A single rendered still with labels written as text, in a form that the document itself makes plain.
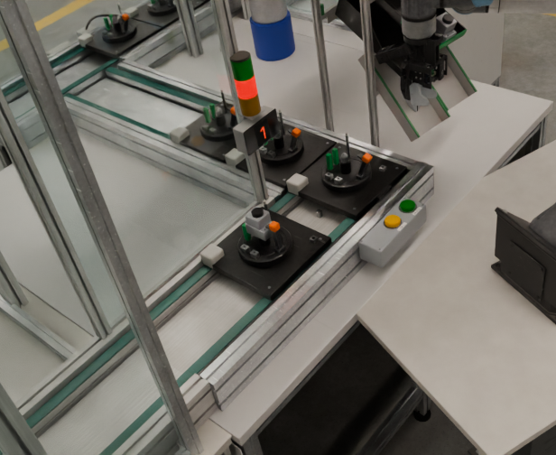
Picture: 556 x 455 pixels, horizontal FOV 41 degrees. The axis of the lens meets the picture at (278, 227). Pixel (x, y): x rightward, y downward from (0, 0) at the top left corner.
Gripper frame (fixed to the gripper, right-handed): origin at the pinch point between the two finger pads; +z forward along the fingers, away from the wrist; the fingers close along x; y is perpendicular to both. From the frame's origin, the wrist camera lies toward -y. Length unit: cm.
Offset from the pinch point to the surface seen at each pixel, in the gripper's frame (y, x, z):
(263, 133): -29.1, -23.9, 3.0
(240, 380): -2, -70, 34
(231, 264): -24, -48, 26
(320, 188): -22.6, -12.7, 26.3
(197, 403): -4, -81, 30
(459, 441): 18, -7, 123
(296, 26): -106, 75, 37
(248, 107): -30.3, -26.0, -5.4
